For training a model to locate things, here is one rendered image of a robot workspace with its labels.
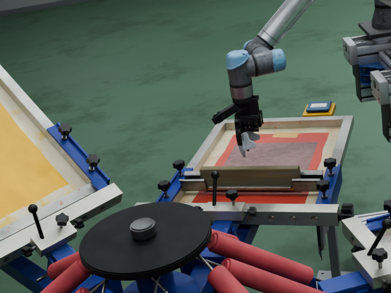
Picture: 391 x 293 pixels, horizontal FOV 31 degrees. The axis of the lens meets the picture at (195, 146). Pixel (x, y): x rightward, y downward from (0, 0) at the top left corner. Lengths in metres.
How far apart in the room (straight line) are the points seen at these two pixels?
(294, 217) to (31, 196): 0.84
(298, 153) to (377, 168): 1.97
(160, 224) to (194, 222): 0.08
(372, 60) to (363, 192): 1.43
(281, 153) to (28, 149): 0.98
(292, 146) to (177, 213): 1.19
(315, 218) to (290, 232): 1.86
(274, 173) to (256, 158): 0.34
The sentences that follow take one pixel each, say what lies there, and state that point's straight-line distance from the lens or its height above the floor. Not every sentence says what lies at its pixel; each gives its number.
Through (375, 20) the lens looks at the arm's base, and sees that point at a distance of 3.14.
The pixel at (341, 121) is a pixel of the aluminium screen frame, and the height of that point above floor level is 0.98.
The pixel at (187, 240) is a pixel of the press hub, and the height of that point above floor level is 1.32.
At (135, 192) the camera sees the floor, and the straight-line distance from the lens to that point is 4.82.
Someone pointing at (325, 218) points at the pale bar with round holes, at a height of 1.02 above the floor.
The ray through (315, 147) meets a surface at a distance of 2.77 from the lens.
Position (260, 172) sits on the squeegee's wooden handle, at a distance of 2.43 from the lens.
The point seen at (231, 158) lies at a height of 0.96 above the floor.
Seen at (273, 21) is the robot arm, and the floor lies 1.52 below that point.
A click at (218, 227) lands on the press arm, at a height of 1.04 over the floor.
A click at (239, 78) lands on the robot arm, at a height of 1.40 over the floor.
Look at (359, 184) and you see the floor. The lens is 4.49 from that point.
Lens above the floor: 2.13
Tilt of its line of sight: 24 degrees down
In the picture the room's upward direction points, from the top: 10 degrees counter-clockwise
